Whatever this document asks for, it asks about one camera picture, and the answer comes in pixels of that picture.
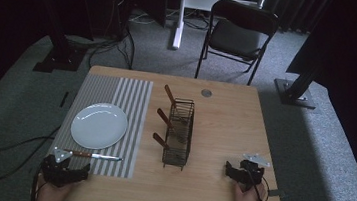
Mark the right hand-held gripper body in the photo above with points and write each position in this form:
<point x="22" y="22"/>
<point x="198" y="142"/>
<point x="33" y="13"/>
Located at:
<point x="254" y="174"/>

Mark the black folding chair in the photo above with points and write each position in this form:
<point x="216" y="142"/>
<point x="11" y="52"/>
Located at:
<point x="237" y="36"/>

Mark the small black floor strip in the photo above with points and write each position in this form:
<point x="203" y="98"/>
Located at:
<point x="64" y="99"/>

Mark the white round plate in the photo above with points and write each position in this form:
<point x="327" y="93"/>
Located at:
<point x="99" y="125"/>

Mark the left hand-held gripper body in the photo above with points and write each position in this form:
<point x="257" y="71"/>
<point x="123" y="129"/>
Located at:
<point x="55" y="171"/>

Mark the grey striped placemat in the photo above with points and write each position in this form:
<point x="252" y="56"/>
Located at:
<point x="132" y="102"/>

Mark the round grey table grommet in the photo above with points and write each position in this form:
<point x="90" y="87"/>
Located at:
<point x="206" y="93"/>

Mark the person's left hand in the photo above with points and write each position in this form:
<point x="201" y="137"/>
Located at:
<point x="53" y="192"/>

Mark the black metal stand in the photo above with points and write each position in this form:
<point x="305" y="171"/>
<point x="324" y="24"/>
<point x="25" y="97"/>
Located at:
<point x="60" y="44"/>
<point x="296" y="89"/>

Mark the small grey tag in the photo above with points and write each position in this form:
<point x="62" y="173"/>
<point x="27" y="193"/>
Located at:
<point x="276" y="193"/>

